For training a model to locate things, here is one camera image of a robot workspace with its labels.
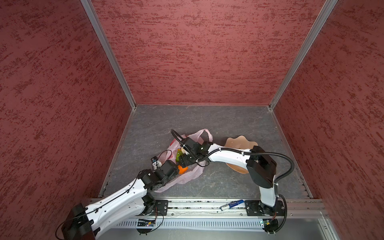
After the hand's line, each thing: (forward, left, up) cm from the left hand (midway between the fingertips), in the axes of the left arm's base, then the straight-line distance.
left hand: (169, 177), depth 82 cm
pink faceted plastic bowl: (+23, -44, +2) cm, 49 cm away
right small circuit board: (-21, -52, -5) cm, 57 cm away
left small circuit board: (-21, +11, -5) cm, 24 cm away
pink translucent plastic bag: (0, -13, +8) cm, 15 cm away
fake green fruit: (+12, -4, +5) cm, 14 cm away
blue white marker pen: (-13, -34, -2) cm, 36 cm away
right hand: (+6, -8, +2) cm, 11 cm away
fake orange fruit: (+3, -7, +4) cm, 8 cm away
